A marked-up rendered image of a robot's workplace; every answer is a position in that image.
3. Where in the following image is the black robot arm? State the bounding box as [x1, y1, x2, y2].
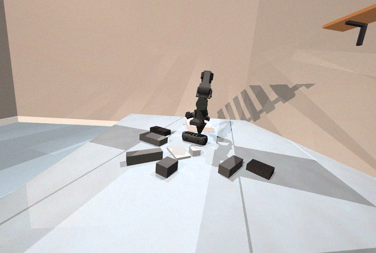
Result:
[185, 70, 214, 119]

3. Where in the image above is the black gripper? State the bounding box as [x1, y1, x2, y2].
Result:
[190, 109, 210, 135]

